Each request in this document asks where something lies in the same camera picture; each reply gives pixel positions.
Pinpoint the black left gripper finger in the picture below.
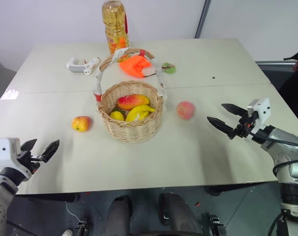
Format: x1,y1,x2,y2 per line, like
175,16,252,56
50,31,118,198
21,139,38,153
40,139,61,163

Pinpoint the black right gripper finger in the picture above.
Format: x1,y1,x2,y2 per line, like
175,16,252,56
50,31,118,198
220,103,248,118
207,116,238,140

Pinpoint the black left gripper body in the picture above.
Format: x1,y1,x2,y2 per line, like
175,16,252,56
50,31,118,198
16,148,43,175

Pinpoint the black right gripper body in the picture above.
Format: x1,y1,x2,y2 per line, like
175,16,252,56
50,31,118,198
233,111,259,140

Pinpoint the pink peach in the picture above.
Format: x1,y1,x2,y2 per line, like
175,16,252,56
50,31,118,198
176,100,197,121

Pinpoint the yellow red apple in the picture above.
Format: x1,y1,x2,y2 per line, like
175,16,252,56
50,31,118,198
71,116,92,133

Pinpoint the dark grey furniture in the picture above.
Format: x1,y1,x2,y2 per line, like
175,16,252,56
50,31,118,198
255,60,297,99

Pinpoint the person in dark clothes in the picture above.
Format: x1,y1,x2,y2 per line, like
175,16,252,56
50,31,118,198
278,43,298,117

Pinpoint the small yellow lemon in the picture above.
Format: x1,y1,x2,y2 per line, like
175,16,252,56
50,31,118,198
110,111,125,122

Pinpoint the green leaf toy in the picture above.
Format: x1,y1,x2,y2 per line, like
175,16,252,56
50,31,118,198
161,62,177,75

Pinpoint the yellow banana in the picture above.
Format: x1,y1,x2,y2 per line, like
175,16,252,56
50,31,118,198
125,104,156,122

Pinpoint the white handheld device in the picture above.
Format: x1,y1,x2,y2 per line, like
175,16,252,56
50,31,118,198
66,56,101,75

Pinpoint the red yellow mango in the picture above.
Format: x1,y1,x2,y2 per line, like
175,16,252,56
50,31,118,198
117,94,151,111

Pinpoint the dark rounded shape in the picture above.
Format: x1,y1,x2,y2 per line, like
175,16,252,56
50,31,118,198
159,193,204,236
106,195,133,236

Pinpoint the orange cloth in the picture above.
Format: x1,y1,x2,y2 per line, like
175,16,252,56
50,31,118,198
119,55,158,79

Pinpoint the cooking oil bottle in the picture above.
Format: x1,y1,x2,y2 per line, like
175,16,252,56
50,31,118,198
101,0,131,62

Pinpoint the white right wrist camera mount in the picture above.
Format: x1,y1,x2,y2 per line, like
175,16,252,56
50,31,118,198
245,97,271,143

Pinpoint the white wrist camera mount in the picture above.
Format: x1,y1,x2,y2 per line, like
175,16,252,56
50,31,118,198
245,97,271,143
0,137,32,182

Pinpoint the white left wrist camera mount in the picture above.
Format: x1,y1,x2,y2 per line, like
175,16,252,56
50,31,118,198
0,137,32,182

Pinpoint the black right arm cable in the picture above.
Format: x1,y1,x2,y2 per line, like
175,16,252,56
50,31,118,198
248,131,298,177

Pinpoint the thin white cord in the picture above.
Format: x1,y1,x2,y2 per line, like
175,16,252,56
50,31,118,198
65,203,81,222

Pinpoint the wicker basket with handle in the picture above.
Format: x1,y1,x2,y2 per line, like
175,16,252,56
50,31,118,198
91,47,169,145

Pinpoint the grey metal post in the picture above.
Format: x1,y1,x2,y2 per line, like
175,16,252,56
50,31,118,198
194,0,212,39

